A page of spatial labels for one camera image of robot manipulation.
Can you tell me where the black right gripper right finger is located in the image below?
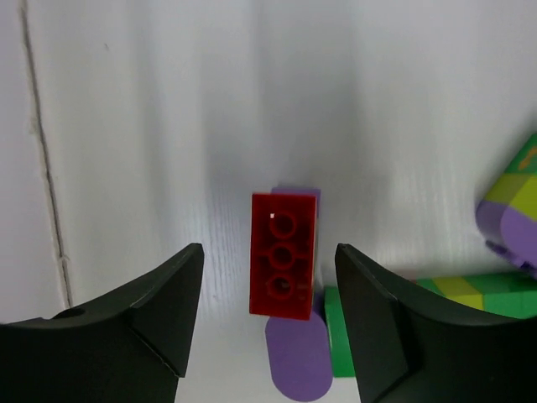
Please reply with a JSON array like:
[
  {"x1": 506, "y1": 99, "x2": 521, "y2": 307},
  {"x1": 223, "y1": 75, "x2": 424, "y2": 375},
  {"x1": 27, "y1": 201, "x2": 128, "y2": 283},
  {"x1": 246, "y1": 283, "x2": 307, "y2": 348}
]
[{"x1": 335, "y1": 243, "x2": 536, "y2": 402}]

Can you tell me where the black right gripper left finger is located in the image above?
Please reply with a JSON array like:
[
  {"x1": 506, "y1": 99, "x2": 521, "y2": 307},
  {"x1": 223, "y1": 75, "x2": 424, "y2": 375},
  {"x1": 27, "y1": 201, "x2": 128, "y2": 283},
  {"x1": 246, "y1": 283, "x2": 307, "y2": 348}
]
[{"x1": 1, "y1": 243, "x2": 204, "y2": 402}]

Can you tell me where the green lego brick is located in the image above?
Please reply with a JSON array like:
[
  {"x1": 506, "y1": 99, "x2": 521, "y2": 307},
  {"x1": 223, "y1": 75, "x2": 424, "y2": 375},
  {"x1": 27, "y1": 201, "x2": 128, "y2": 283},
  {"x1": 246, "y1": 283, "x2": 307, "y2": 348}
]
[{"x1": 324, "y1": 286, "x2": 355, "y2": 378}]

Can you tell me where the green lime purple lego block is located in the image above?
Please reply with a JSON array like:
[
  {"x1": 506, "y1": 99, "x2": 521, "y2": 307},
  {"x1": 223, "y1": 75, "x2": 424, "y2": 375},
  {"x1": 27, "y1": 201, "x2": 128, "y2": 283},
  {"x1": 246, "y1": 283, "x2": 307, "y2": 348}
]
[{"x1": 417, "y1": 133, "x2": 536, "y2": 319}]

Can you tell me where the purple lego brick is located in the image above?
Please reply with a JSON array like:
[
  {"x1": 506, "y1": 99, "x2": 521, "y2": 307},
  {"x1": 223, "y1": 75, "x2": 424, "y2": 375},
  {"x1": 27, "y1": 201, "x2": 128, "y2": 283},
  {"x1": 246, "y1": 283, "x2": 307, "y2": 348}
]
[{"x1": 264, "y1": 186, "x2": 334, "y2": 400}]

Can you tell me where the red lego brick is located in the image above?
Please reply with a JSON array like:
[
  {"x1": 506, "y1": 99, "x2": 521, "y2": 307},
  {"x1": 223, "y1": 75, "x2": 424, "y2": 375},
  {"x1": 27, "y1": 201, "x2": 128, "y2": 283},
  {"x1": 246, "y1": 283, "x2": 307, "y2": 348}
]
[{"x1": 249, "y1": 193, "x2": 318, "y2": 321}]

